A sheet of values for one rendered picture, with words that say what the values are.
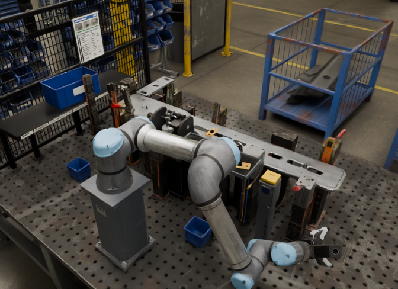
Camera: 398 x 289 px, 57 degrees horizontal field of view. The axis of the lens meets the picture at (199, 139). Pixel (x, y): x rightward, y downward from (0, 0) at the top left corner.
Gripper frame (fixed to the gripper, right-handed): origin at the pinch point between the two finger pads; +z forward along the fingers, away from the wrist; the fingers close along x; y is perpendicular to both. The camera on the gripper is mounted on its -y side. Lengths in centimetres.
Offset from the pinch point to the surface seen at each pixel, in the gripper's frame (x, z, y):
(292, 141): -51, 19, 22
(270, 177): -28.4, -23.9, 9.8
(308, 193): -21.8, -2.7, 5.3
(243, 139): -54, 6, 44
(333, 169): -33.8, 21.4, 3.8
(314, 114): -114, 200, 93
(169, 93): -91, -4, 89
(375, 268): 11.8, 29.7, -5.7
